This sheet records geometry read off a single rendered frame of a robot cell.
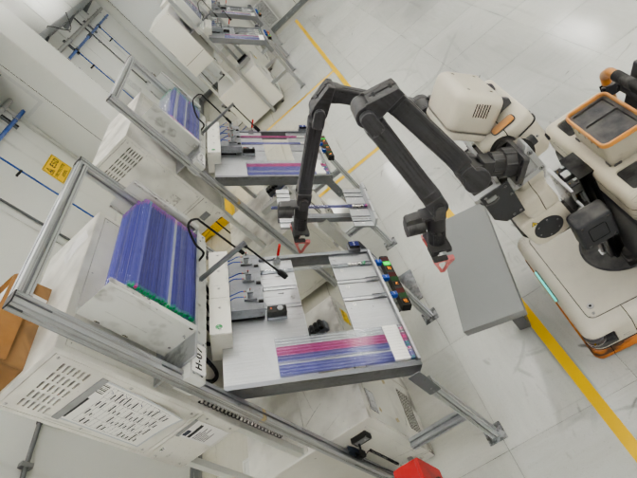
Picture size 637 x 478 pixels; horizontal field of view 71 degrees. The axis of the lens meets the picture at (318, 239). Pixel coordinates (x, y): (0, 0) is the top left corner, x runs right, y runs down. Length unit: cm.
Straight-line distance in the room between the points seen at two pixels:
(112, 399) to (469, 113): 139
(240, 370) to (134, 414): 36
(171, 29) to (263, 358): 491
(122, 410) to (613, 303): 184
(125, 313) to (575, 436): 180
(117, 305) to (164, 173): 137
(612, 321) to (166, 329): 165
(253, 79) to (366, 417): 500
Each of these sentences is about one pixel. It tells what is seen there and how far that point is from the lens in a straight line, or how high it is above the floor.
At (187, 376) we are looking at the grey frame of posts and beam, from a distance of 148.
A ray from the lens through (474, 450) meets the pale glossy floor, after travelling 238.
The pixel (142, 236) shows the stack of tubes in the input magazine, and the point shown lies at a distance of 167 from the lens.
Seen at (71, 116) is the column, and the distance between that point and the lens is 476.
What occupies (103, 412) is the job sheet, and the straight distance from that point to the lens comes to 167.
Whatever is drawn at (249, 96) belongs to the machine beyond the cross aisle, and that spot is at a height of 37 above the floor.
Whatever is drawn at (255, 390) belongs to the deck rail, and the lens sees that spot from 163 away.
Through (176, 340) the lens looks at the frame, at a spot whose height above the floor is 141.
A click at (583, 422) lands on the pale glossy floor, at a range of 227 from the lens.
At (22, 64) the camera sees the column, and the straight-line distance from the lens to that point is 471.
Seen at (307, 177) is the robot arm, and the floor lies 131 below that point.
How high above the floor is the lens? 213
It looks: 34 degrees down
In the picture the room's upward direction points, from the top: 49 degrees counter-clockwise
